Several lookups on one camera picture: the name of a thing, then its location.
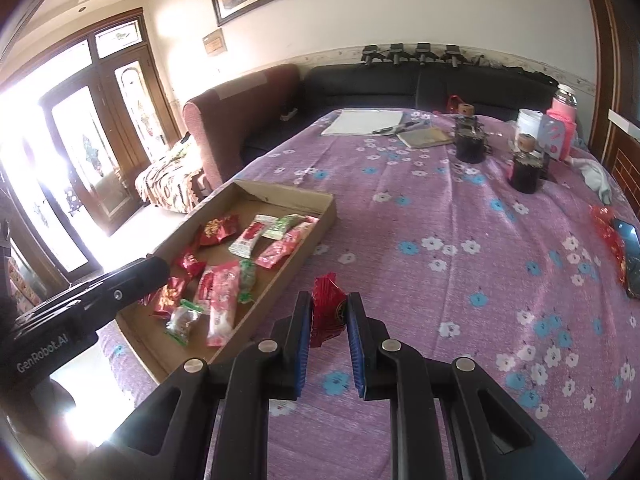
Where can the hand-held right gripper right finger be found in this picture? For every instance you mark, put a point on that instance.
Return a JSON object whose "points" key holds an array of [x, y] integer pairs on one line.
{"points": [[356, 345]]}

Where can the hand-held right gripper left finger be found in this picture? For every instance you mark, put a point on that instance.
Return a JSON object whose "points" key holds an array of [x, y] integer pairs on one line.
{"points": [[302, 340]]}

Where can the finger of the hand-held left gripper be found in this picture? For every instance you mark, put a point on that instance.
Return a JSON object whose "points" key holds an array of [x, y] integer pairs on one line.
{"points": [[140, 275]]}

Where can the red candy with dark label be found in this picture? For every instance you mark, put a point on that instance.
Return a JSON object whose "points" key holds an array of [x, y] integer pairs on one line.
{"points": [[327, 320]]}

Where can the dark red snack packet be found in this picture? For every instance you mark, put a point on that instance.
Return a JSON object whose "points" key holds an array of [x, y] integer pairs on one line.
{"points": [[167, 297]]}

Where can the small red candy packet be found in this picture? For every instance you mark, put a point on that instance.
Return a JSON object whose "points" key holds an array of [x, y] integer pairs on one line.
{"points": [[190, 262]]}

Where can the clear green candy wrapper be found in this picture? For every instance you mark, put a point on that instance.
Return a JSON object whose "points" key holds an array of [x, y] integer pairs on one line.
{"points": [[181, 322]]}

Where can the pink transparent snack packet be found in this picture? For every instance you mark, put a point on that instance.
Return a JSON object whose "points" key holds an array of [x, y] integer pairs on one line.
{"points": [[220, 300]]}

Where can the large dark red gold-print packet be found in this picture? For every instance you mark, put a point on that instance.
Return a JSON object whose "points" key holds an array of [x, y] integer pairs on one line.
{"points": [[217, 230]]}

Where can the pink red snack packet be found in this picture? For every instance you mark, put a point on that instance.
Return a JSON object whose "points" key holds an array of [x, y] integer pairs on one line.
{"points": [[277, 252]]}

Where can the white red long snack packet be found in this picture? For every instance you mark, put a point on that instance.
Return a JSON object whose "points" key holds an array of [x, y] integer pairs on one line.
{"points": [[247, 237]]}

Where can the green white snack packet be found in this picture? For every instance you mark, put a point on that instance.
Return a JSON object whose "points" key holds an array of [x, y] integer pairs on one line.
{"points": [[282, 225]]}

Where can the cardboard box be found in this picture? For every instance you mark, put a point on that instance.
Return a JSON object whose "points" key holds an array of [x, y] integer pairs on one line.
{"points": [[260, 205]]}

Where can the patterned blanket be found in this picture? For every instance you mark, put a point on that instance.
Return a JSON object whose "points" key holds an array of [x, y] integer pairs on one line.
{"points": [[167, 180]]}

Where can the purple floral tablecloth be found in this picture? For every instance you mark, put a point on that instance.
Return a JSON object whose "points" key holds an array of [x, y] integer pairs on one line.
{"points": [[425, 260]]}

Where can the brown armchair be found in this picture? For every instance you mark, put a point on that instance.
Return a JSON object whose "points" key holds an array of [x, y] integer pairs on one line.
{"points": [[240, 110]]}

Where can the black pen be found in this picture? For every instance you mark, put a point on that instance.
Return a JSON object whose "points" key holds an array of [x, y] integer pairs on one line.
{"points": [[412, 124], [385, 130]]}

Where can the wooden glass door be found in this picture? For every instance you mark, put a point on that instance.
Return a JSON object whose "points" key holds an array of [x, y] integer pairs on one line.
{"points": [[107, 60]]}

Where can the small grey remote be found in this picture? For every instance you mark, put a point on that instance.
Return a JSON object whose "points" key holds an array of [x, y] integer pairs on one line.
{"points": [[290, 114]]}

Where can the white paper notebook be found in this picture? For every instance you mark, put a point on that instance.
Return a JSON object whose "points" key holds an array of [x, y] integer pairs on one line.
{"points": [[360, 122]]}

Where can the black sofa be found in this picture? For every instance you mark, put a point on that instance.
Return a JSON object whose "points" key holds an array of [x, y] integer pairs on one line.
{"points": [[375, 85]]}

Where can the red bag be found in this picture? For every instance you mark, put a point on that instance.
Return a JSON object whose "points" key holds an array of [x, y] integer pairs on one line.
{"points": [[452, 102]]}

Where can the red packet with gold print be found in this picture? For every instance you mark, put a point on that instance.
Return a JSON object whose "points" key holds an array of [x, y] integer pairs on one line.
{"points": [[605, 240]]}

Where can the grey card box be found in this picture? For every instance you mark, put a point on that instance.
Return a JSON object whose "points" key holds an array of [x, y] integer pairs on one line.
{"points": [[552, 137]]}

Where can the dark phone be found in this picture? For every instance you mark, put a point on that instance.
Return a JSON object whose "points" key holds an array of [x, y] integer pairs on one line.
{"points": [[630, 260]]}

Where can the white cloth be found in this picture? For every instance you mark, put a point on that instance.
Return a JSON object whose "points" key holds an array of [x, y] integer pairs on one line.
{"points": [[592, 175]]}

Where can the black device on sofa back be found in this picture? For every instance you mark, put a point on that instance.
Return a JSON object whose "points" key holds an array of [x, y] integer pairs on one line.
{"points": [[370, 54], [424, 52], [453, 54], [398, 52]]}

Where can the pink bottle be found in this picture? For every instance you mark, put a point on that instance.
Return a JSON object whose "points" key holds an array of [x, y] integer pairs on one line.
{"points": [[565, 107]]}

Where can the wooden cabinet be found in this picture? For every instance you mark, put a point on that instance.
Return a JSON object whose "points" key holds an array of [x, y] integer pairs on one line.
{"points": [[625, 160]]}

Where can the small wall plaque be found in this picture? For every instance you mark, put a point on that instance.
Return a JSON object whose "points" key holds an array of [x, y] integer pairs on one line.
{"points": [[214, 41]]}

